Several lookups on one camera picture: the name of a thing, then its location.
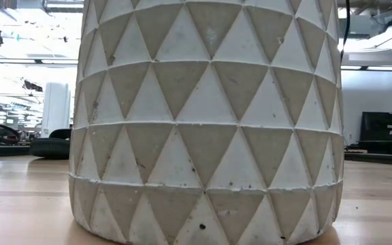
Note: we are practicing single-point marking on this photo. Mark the black slide sandal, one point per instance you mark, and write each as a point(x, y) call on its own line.
point(49, 148)

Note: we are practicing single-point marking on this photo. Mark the succulent in white geometric pot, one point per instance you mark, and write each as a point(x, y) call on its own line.
point(206, 136)

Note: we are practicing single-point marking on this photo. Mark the white column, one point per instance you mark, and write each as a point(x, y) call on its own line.
point(56, 109)

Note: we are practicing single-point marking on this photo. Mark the black cabinet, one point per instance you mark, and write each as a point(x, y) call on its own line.
point(383, 131)

